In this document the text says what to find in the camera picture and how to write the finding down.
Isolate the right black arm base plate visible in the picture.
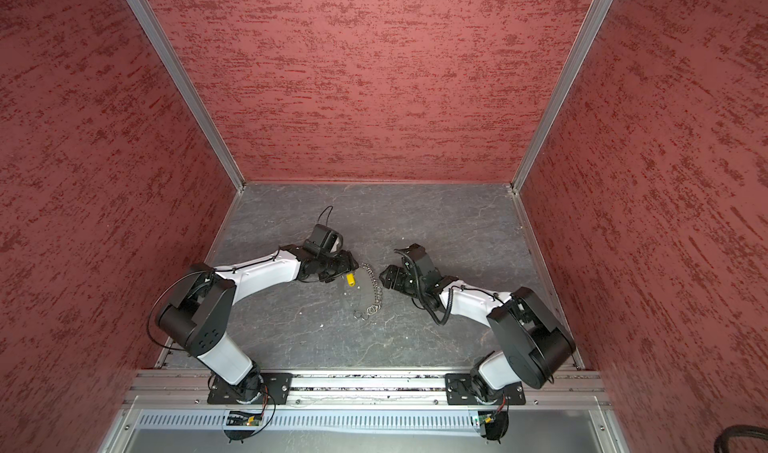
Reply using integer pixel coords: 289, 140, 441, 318
444, 373, 526, 407

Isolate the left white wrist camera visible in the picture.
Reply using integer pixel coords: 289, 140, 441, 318
303, 223, 344, 257

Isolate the left aluminium corner post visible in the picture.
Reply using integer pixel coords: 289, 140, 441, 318
126, 0, 246, 193

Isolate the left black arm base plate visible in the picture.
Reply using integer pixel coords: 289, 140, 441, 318
207, 372, 294, 406

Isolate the keyring chain with keys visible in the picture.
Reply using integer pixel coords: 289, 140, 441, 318
343, 262, 385, 322

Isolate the aluminium corner post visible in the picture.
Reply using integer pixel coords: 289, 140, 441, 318
511, 0, 614, 195
126, 0, 246, 193

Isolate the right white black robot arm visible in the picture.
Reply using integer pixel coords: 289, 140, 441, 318
379, 263, 576, 404

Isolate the aluminium front rail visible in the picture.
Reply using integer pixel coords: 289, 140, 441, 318
122, 368, 613, 410

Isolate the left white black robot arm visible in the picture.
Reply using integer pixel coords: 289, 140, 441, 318
155, 245, 359, 405

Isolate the black corrugated hose loop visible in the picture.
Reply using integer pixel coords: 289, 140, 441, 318
713, 424, 768, 453

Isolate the right aluminium corner post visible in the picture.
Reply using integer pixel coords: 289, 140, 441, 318
511, 0, 614, 195

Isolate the white slotted cable duct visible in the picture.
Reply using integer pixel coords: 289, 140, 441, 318
134, 409, 483, 436

